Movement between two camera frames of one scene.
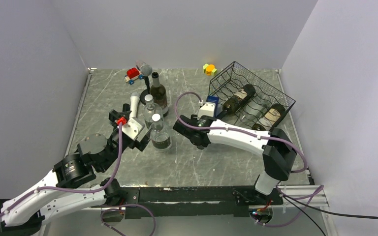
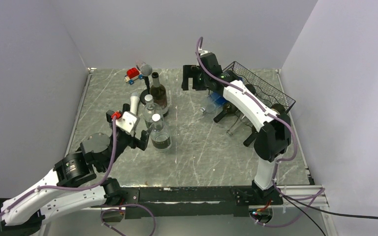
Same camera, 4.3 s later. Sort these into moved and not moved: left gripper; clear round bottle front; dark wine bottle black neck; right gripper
Moved: right gripper
Not moved: dark wine bottle black neck; left gripper; clear round bottle front
